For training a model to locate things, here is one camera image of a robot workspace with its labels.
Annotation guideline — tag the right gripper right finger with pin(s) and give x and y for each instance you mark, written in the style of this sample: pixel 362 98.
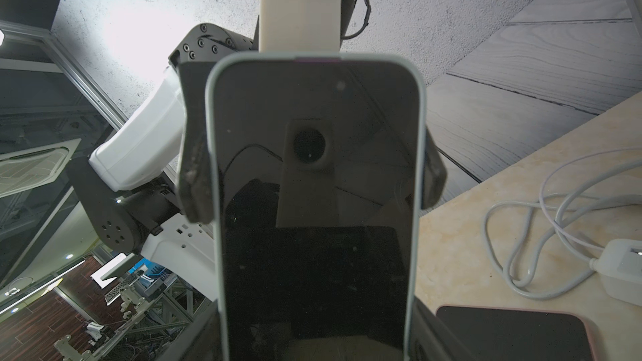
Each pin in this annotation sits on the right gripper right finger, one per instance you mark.
pixel 430 339

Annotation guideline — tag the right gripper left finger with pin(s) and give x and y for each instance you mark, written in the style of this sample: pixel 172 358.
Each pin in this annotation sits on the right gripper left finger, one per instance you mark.
pixel 199 341

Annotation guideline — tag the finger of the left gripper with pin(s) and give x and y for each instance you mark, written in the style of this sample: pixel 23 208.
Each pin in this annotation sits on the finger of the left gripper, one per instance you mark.
pixel 195 172
pixel 434 174

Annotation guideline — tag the pink case phone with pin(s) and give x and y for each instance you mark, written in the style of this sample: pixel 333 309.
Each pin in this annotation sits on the pink case phone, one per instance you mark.
pixel 519 334

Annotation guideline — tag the light green case phone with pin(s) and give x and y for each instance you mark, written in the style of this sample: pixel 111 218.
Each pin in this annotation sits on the light green case phone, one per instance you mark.
pixel 316 181

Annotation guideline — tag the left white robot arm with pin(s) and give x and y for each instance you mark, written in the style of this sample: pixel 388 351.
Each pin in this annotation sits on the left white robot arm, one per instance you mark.
pixel 149 182

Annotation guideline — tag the white charger adapter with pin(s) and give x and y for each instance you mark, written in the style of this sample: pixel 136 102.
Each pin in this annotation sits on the white charger adapter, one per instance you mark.
pixel 619 268

